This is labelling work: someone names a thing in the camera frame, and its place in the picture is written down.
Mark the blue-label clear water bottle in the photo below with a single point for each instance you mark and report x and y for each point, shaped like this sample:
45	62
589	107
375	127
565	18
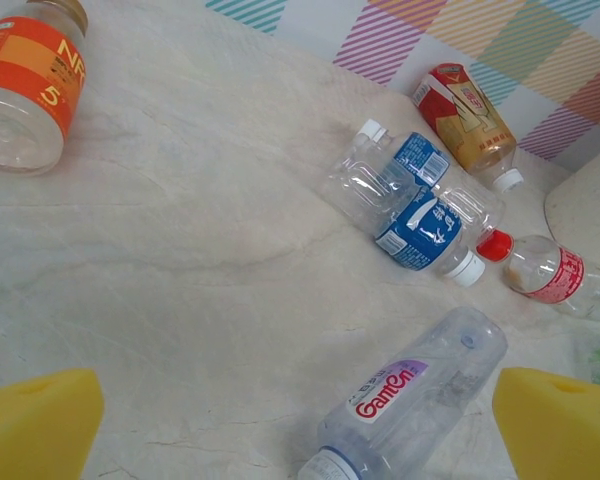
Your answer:
420	235
422	155

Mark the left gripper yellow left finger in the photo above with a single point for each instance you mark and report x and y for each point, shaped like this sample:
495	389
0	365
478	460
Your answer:
35	430

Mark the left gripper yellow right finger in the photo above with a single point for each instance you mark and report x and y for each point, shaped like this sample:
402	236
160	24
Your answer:
560	435

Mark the orange NFC label juice bottle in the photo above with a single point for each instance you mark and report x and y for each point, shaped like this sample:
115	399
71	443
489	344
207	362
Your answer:
30	80

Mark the colourful striped mat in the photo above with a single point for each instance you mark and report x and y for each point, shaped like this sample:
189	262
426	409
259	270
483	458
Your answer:
530	40

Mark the red-cap clear bottle red label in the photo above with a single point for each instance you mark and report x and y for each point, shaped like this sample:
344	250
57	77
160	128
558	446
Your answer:
555	272

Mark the red and gold label bottle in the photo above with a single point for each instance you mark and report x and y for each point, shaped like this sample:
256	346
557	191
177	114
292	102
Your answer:
470	120

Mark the clear Ganten water bottle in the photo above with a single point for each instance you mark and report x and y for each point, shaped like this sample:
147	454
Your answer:
405	395

